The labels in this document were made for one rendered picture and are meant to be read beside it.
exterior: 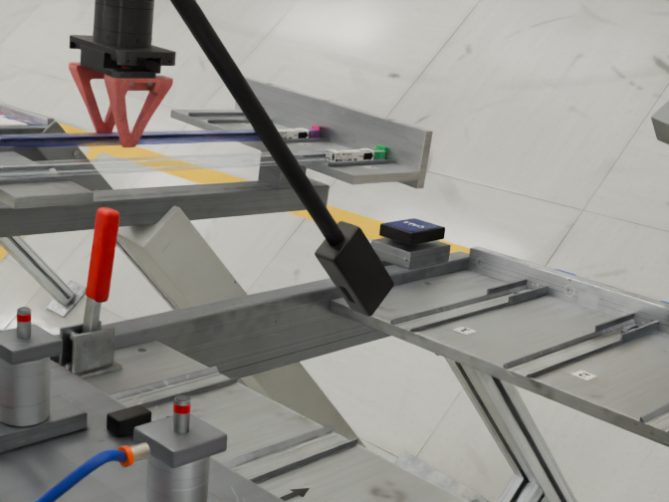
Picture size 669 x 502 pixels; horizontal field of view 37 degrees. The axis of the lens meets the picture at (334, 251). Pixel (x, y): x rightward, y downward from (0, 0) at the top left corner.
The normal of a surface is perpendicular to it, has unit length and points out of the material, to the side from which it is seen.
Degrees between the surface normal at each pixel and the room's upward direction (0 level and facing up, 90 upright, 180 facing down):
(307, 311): 90
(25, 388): 74
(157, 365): 42
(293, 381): 90
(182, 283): 90
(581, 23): 0
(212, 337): 90
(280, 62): 0
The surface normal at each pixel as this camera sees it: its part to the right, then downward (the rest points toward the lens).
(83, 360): 0.71, 0.25
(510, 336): 0.09, -0.96
